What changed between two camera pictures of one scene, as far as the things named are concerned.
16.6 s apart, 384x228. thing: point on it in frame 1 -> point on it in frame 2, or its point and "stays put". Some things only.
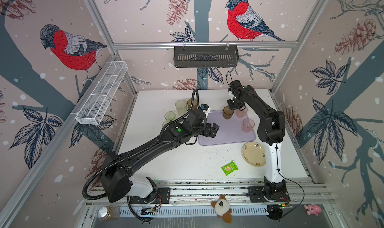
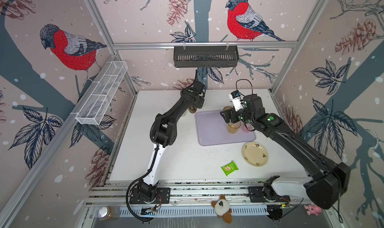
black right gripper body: (234, 103) -> (235, 116)
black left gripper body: (199, 130) -> (200, 103)
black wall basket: (206, 56) stays put
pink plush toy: (313, 209) stays put
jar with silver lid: (108, 212) stays put
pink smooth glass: (247, 125) stays put
